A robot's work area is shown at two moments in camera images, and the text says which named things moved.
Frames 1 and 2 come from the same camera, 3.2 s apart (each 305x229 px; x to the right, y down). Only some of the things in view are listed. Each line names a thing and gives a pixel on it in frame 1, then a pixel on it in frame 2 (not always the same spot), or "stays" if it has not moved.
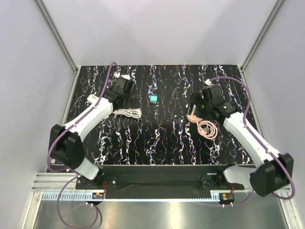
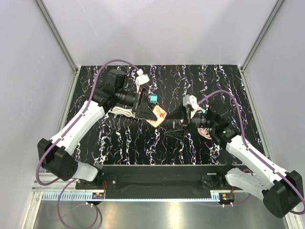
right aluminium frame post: (270, 18) stays
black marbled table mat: (163, 135) stays
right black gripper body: (202, 108) -> (188, 122)
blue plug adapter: (154, 98) stays
